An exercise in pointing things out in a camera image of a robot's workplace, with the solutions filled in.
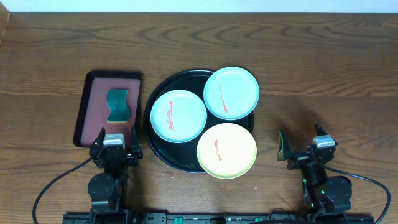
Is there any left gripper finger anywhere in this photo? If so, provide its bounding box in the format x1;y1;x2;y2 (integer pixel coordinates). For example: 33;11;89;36
130;126;141;151
91;127;106;148

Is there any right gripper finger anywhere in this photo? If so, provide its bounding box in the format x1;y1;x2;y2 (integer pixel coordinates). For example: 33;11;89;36
277;130;292;161
315;123;328;136

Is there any green yellow sponge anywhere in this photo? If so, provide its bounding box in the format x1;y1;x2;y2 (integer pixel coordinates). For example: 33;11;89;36
106;89;131;124

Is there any light blue plate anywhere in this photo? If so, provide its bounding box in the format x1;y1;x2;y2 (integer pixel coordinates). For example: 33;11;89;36
203;67;260;121
150;90;207;143

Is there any yellow plate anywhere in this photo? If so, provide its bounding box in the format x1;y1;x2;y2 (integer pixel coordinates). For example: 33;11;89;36
197;123;257;179

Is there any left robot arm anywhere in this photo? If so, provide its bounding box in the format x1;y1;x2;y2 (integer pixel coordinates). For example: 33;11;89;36
88;128;143;224

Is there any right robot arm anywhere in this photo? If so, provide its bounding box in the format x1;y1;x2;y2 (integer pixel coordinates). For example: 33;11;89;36
277;124;352;221

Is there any rectangular dark red tray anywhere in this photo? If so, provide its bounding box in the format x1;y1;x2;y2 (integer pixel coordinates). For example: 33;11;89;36
73;70;143;148

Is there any round black tray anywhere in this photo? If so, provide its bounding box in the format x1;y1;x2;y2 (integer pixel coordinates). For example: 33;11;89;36
144;69;254;173

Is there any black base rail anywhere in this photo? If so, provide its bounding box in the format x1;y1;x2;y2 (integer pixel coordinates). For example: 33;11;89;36
62;213;374;224

